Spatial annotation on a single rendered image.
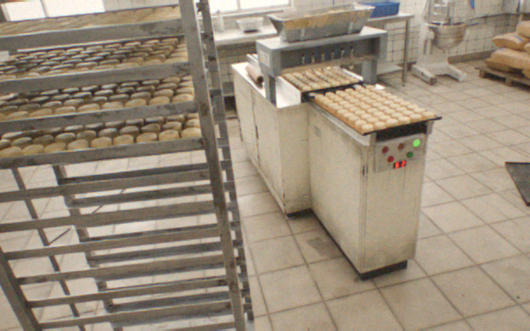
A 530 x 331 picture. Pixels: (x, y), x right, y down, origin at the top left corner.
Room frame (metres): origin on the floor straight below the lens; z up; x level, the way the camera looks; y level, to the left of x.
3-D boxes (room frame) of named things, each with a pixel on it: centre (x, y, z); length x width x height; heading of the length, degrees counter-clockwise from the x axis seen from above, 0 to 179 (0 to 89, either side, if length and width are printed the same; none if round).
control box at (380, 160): (1.62, -0.62, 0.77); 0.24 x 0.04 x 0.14; 104
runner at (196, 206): (0.89, 0.43, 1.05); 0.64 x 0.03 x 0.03; 91
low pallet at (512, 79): (4.69, -3.44, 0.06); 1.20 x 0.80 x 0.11; 12
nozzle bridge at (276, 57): (2.47, -0.41, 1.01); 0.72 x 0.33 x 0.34; 104
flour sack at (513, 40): (4.95, -3.41, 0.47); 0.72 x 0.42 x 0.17; 100
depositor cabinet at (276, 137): (2.93, -0.30, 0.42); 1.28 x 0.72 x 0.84; 14
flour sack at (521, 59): (4.65, -3.23, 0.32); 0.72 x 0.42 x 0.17; 14
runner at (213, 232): (0.89, 0.43, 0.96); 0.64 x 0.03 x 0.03; 91
